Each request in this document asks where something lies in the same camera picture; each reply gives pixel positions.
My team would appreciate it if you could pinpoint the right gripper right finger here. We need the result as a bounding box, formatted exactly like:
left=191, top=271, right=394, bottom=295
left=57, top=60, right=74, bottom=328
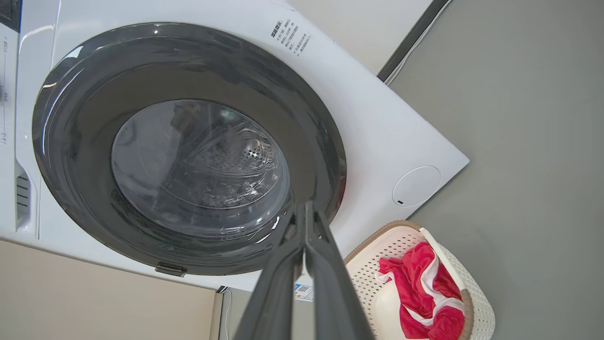
left=304, top=201, right=376, bottom=340

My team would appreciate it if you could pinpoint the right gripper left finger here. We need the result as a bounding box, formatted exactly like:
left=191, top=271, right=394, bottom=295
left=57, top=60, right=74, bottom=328
left=235, top=202, right=307, bottom=340

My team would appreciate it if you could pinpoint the white perforated laundry basket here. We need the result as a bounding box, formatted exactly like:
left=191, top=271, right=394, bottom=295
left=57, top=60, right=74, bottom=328
left=344, top=220, right=496, bottom=340

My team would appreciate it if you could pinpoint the red garment with white trim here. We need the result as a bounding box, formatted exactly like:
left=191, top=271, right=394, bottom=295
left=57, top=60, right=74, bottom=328
left=376, top=242, right=466, bottom=340

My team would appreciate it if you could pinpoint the round white filter cover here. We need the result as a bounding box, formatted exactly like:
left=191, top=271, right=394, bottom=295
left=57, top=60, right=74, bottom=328
left=392, top=166, right=441, bottom=207

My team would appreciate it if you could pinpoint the steel washer drum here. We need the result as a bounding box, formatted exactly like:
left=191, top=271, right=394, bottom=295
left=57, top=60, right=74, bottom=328
left=112, top=99, right=291, bottom=238

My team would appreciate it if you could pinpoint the white front-load washing machine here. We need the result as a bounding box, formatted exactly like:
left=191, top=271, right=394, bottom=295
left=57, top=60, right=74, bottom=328
left=0, top=0, right=470, bottom=303

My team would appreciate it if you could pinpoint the black round washer door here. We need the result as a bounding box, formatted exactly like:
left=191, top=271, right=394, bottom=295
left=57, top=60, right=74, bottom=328
left=32, top=22, right=347, bottom=276

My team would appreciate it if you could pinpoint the white floor cable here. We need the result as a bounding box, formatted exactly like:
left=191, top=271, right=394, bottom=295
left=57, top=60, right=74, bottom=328
left=385, top=2, right=453, bottom=86
left=222, top=289, right=233, bottom=340

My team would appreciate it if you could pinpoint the black door latch handle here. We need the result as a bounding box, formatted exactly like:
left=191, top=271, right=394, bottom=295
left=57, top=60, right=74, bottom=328
left=155, top=261, right=188, bottom=277

